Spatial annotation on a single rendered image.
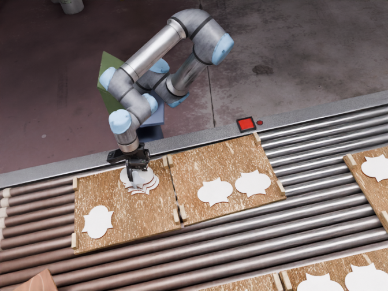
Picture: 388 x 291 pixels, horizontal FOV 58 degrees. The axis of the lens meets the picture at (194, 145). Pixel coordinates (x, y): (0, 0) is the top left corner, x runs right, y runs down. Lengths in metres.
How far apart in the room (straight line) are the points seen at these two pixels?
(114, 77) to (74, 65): 2.72
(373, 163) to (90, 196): 1.15
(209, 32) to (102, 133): 1.92
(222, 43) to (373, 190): 0.80
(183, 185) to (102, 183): 0.35
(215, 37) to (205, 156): 0.50
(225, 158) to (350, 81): 2.08
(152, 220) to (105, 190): 0.26
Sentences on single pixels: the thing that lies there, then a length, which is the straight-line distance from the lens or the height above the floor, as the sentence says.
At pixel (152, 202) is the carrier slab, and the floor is 0.94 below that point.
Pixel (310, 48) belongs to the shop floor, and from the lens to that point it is 3.73.
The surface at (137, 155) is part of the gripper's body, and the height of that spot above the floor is 1.13.
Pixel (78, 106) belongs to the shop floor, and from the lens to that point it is 3.45.
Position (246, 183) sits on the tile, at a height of 0.95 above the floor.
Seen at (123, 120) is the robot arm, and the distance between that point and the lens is 1.19.
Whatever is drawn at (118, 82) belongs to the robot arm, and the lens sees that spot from 1.27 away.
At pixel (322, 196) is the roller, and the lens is 1.46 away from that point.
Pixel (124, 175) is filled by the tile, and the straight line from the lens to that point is 1.49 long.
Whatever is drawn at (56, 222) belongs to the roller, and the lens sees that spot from 1.56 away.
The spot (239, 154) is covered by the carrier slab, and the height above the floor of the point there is 0.94.
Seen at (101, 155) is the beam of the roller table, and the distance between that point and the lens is 1.68.
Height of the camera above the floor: 2.13
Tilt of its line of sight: 50 degrees down
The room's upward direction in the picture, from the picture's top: 10 degrees counter-clockwise
